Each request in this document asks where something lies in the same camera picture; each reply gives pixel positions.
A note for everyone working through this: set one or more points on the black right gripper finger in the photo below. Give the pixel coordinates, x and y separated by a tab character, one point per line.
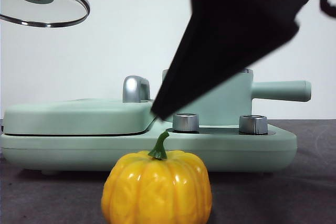
223	51

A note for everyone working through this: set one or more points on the yellow toy pumpkin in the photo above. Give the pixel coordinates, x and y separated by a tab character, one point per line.
157	187

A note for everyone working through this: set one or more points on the mint green steamer pot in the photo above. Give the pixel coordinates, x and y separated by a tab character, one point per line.
231	98

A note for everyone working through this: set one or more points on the silver control knob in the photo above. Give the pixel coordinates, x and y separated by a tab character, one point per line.
186	123
253	124

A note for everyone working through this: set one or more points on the mint green breakfast machine base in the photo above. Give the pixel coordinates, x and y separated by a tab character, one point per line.
78	153

